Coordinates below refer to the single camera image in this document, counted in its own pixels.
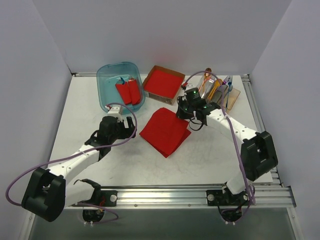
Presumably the red paper napkin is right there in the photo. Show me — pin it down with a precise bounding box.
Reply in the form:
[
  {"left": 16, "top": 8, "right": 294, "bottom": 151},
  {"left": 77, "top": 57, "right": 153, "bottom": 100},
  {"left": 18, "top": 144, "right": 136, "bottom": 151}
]
[{"left": 139, "top": 107, "right": 191, "bottom": 158}]

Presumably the yellow plastic spoon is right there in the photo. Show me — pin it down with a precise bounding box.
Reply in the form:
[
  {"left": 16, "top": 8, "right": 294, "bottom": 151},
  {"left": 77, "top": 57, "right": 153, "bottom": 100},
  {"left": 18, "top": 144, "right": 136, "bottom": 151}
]
[{"left": 207, "top": 78, "right": 223, "bottom": 101}]

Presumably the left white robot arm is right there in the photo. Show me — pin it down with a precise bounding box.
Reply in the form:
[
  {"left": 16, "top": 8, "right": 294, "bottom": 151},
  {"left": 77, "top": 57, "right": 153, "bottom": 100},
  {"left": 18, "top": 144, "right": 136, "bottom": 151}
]
[{"left": 21, "top": 116, "right": 138, "bottom": 222}]

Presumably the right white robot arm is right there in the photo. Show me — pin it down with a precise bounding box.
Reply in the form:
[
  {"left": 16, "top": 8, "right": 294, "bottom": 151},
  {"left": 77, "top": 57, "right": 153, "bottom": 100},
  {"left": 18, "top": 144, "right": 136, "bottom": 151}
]
[{"left": 176, "top": 96, "right": 278, "bottom": 205}]

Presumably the red napkin stack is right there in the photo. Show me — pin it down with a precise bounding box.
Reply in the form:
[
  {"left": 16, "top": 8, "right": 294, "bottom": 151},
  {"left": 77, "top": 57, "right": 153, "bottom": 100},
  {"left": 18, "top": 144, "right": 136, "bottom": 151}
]
[{"left": 144, "top": 69, "right": 183, "bottom": 99}]

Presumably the brown cardboard napkin box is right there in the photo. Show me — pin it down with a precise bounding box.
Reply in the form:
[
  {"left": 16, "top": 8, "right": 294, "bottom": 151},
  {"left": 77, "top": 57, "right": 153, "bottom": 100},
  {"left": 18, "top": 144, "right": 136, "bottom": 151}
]
[{"left": 142, "top": 65, "right": 185, "bottom": 105}]

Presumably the left rolled red napkin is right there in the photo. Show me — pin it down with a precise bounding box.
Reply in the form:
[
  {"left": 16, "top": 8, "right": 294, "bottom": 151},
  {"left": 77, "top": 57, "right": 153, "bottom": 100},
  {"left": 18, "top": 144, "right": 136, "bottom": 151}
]
[{"left": 115, "top": 82, "right": 132, "bottom": 105}]

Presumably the rolled red napkin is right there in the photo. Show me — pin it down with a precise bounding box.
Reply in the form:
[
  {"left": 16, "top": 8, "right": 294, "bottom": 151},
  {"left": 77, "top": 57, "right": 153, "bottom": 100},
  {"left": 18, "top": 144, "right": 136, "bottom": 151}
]
[
  {"left": 128, "top": 78, "right": 141, "bottom": 106},
  {"left": 115, "top": 82, "right": 132, "bottom": 105}
]

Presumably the right rolled red napkin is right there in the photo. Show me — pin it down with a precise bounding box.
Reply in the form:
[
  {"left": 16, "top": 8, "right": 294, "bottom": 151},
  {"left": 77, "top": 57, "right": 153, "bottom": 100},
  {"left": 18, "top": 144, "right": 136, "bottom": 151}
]
[{"left": 128, "top": 78, "right": 141, "bottom": 106}]

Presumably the clear acrylic utensil holder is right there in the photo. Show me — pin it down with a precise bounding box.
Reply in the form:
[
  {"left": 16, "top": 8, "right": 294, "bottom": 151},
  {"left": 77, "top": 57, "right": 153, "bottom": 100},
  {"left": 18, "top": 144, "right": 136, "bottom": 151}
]
[{"left": 196, "top": 78, "right": 241, "bottom": 111}]

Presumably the copper metallic spoon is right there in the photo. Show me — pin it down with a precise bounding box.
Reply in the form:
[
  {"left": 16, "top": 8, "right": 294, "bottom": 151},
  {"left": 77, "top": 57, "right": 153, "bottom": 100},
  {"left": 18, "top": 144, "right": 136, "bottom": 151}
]
[{"left": 198, "top": 67, "right": 212, "bottom": 93}]

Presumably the silver fork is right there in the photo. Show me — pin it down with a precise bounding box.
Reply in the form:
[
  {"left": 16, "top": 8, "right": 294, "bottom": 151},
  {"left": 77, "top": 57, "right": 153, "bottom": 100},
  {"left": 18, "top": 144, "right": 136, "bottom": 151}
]
[{"left": 208, "top": 74, "right": 216, "bottom": 88}]

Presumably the purple metallic fork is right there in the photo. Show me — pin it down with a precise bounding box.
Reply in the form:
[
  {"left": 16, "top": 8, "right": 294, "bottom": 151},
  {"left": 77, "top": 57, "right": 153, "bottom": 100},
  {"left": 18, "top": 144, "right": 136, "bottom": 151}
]
[{"left": 222, "top": 75, "right": 231, "bottom": 85}]

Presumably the blue transparent plastic bin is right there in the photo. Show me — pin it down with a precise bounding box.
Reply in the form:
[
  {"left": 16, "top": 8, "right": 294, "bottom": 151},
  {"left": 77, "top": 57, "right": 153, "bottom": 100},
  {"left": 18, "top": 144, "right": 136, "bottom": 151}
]
[{"left": 96, "top": 62, "right": 145, "bottom": 115}]

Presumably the blue metallic fork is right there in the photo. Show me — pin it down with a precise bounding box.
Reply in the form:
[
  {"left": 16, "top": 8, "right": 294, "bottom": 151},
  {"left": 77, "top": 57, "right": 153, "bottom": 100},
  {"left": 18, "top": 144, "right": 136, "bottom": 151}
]
[{"left": 225, "top": 75, "right": 233, "bottom": 108}]

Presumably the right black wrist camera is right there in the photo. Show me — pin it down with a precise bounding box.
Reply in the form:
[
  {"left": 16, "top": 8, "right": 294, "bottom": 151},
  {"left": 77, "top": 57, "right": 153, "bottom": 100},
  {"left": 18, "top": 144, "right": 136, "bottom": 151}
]
[{"left": 184, "top": 87, "right": 206, "bottom": 108}]

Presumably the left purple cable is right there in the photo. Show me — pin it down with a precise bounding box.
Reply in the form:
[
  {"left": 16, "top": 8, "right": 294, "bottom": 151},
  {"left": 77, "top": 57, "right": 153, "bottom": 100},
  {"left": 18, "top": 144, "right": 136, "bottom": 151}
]
[{"left": 5, "top": 102, "right": 139, "bottom": 223}]

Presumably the purple cable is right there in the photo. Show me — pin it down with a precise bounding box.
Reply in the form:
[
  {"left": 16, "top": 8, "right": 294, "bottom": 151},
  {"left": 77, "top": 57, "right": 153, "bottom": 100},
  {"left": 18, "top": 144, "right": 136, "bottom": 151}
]
[
  {"left": 5, "top": 102, "right": 139, "bottom": 223},
  {"left": 180, "top": 70, "right": 256, "bottom": 223}
]

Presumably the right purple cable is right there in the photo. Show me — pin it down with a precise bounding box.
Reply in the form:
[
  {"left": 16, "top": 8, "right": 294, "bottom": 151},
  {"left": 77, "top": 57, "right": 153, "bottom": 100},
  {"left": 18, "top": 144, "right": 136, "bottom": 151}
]
[{"left": 180, "top": 70, "right": 256, "bottom": 223}]

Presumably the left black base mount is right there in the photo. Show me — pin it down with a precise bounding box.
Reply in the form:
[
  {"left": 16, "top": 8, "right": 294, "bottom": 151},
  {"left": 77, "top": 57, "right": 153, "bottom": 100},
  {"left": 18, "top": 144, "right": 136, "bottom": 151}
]
[{"left": 79, "top": 190, "right": 118, "bottom": 207}]

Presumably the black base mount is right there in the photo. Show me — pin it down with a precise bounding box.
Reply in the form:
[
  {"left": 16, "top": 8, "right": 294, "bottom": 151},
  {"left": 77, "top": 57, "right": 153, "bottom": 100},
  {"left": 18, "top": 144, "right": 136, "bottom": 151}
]
[
  {"left": 206, "top": 188, "right": 249, "bottom": 207},
  {"left": 79, "top": 190, "right": 118, "bottom": 207}
]

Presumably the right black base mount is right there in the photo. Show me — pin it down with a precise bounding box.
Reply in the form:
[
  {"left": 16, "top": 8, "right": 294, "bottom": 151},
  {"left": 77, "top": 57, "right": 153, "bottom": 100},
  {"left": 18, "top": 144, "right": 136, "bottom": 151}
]
[{"left": 206, "top": 188, "right": 249, "bottom": 207}]

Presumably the aluminium front rail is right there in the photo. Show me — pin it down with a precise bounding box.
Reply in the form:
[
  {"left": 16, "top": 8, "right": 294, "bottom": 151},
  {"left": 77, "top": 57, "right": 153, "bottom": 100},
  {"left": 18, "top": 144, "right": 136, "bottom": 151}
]
[{"left": 29, "top": 186, "right": 297, "bottom": 210}]

